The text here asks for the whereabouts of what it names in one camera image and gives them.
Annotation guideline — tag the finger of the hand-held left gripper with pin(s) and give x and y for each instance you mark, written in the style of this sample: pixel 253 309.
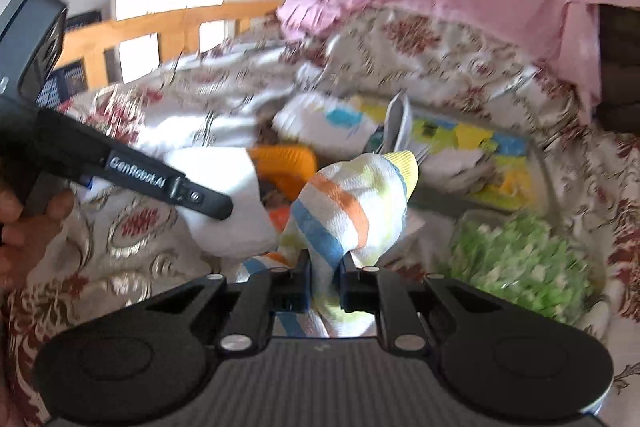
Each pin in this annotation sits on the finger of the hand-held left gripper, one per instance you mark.
pixel 205 202

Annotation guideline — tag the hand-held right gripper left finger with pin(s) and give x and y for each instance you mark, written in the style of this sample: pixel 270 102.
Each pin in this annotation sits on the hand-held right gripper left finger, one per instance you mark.
pixel 295 287

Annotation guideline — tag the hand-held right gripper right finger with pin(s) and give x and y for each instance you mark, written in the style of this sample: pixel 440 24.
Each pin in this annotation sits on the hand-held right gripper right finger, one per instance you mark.
pixel 352 289

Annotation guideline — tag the white terry towel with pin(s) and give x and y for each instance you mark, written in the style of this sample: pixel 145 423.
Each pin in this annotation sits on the white terry towel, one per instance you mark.
pixel 225 237

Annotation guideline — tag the pastel striped cloth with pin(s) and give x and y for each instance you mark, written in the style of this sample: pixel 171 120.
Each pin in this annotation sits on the pastel striped cloth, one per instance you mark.
pixel 340 217

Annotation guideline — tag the white blue fluffy sock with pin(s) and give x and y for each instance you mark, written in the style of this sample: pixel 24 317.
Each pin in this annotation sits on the white blue fluffy sock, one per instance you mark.
pixel 310 117

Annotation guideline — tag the white grey cloth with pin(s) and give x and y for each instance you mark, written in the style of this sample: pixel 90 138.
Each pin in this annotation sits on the white grey cloth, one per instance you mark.
pixel 465 172

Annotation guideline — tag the person's left hand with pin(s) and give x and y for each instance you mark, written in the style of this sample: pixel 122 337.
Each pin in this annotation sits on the person's left hand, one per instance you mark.
pixel 20 242

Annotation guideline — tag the dark blue patterned object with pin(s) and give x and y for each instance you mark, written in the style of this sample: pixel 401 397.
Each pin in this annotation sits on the dark blue patterned object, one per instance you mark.
pixel 70 79

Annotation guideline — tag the orange knit hat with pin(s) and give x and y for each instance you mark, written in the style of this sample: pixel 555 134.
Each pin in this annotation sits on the orange knit hat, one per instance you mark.
pixel 285 162

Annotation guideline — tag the green white floral cloth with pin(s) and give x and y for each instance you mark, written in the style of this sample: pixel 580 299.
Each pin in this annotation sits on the green white floral cloth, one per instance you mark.
pixel 515 262

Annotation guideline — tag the grey white cloth strip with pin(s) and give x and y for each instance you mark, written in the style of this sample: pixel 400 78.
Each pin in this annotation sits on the grey white cloth strip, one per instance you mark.
pixel 397 127

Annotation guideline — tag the floral bedspread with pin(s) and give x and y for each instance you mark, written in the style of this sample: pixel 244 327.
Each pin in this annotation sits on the floral bedspread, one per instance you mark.
pixel 450 57

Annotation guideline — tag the brown quilted blanket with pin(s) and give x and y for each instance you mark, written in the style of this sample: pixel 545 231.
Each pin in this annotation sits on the brown quilted blanket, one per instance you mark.
pixel 620 57

